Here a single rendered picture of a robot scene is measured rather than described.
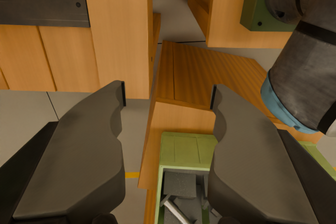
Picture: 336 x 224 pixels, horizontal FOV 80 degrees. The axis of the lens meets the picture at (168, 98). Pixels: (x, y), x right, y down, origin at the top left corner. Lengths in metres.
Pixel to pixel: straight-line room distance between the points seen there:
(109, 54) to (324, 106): 0.45
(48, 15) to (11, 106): 1.64
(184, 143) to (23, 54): 0.57
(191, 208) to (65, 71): 0.69
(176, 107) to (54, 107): 1.39
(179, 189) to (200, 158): 0.20
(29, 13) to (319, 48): 0.58
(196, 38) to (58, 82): 1.02
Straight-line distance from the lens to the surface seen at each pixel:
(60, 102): 1.91
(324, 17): 0.35
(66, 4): 0.56
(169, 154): 0.73
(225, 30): 0.58
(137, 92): 0.59
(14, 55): 0.69
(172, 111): 0.75
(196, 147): 0.77
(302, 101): 0.36
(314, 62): 0.35
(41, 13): 0.59
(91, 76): 0.62
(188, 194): 0.88
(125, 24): 0.52
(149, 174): 1.01
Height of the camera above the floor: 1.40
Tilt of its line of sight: 58 degrees down
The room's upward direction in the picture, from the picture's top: 179 degrees counter-clockwise
